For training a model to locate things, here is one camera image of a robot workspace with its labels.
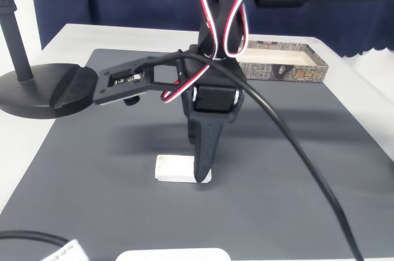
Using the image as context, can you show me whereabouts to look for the white rectangular block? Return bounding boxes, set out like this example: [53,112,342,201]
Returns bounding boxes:
[153,154,213,185]

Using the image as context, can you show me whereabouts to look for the patterned open cardboard box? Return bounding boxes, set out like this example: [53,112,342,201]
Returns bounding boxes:
[236,40,330,84]

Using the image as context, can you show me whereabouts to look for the grey desk mat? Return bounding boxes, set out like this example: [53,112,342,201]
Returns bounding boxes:
[0,47,394,261]

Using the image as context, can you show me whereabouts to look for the white flat device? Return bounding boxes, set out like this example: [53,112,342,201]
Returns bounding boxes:
[115,247,231,261]

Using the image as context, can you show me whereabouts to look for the white printed label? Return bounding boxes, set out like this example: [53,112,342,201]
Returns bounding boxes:
[39,239,90,261]

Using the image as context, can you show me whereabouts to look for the red white black servo wire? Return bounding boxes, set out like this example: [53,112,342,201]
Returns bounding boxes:
[199,0,327,58]
[161,62,214,105]

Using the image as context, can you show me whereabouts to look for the thick black camera cable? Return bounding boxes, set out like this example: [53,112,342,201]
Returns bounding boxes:
[132,50,368,261]

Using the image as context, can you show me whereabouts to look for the black round-base camera stand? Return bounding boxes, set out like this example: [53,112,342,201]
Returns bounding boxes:
[0,0,101,119]

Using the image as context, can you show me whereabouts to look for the thin black cable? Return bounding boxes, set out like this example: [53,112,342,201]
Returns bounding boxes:
[0,230,70,248]

